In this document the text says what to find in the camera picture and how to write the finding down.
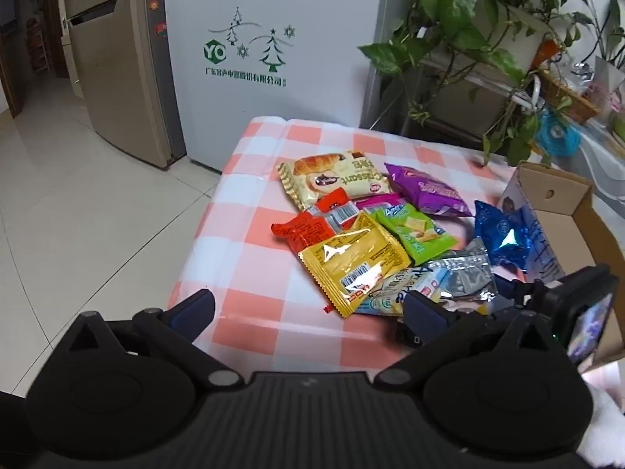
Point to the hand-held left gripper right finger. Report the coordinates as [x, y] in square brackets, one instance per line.
[427, 315]

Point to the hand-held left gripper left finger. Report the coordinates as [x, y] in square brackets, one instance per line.
[193, 310]

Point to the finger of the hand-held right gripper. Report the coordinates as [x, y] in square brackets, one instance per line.
[511, 287]

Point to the light blue cracker packet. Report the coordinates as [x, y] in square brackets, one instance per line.
[390, 295]

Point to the silver foil snack packet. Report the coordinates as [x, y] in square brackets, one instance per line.
[468, 273]

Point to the dark blue snack packet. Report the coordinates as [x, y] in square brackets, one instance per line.
[498, 234]

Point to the green cracker packet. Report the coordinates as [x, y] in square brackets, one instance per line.
[415, 234]

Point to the yellow snack packet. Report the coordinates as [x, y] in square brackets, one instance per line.
[351, 254]

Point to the cardboard box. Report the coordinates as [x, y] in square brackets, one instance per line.
[556, 195]

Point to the magenta snack packet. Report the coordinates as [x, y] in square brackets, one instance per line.
[378, 202]

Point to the purple snack packet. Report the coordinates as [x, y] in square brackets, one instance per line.
[429, 190]

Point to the red snack packet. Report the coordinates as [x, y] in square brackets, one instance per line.
[305, 232]

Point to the cream croissant packet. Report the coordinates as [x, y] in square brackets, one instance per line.
[332, 176]

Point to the person's right forearm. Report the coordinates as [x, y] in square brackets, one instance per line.
[608, 415]

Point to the grey printed tablecloth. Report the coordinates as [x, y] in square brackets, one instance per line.
[600, 161]

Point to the orange white checkered tablecloth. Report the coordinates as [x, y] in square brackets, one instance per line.
[254, 166]

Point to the green striped plant pot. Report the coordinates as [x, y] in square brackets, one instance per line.
[619, 124]

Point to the wicker basket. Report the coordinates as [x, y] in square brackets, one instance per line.
[571, 100]

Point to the white metal plant stand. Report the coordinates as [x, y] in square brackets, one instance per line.
[488, 85]

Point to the white chest freezer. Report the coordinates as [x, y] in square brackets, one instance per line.
[302, 117]

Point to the white angular vase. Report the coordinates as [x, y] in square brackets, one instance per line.
[610, 78]

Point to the white ribbed plant pot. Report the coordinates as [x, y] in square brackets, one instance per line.
[517, 44]

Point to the red fridge magnet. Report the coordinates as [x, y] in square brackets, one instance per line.
[160, 29]

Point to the green pothos plant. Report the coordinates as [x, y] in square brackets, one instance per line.
[454, 5]

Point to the peace lily plant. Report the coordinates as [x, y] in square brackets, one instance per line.
[610, 14]

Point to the brown wooden door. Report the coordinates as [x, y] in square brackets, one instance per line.
[10, 58]

